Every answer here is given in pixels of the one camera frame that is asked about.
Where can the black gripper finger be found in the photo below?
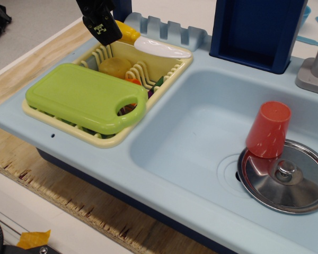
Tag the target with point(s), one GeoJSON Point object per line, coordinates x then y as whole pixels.
{"type": "Point", "coordinates": [99, 21]}

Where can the yellow handled white toy knife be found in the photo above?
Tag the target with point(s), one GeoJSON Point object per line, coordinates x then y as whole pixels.
{"type": "Point", "coordinates": [150, 46]}

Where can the green plastic cutting board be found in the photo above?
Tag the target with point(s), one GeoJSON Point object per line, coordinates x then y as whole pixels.
{"type": "Point", "coordinates": [91, 99]}

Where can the wooden board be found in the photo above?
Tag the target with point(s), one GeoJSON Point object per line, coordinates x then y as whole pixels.
{"type": "Point", "coordinates": [38, 196]}

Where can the cream plastic dish rack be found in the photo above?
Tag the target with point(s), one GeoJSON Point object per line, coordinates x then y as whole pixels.
{"type": "Point", "coordinates": [146, 68]}

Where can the yellow toy potato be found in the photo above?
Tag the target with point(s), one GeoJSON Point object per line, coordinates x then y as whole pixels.
{"type": "Point", "coordinates": [115, 66]}

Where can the orange toy vegetable piece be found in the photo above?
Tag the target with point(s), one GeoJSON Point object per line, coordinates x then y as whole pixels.
{"type": "Point", "coordinates": [134, 81]}

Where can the purple green toy vegetable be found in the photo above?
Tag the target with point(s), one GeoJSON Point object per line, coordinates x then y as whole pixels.
{"type": "Point", "coordinates": [155, 87]}

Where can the dark blue plastic box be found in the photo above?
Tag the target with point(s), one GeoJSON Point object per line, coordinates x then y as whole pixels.
{"type": "Point", "coordinates": [257, 33]}

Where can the light blue toy sink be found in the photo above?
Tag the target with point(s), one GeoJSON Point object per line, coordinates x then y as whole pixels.
{"type": "Point", "coordinates": [181, 159]}

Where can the red plastic cup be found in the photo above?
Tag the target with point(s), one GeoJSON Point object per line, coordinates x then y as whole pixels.
{"type": "Point", "coordinates": [267, 135]}

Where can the grey toy faucet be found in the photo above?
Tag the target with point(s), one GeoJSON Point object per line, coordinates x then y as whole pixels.
{"type": "Point", "coordinates": [307, 77]}

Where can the yellow tape piece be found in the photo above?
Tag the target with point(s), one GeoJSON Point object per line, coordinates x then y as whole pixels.
{"type": "Point", "coordinates": [29, 240]}

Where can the shiny metal pot lid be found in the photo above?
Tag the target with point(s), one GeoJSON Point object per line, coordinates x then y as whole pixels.
{"type": "Point", "coordinates": [287, 183]}

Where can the dark metal bracket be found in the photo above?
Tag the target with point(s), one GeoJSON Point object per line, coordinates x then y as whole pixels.
{"type": "Point", "coordinates": [37, 250]}

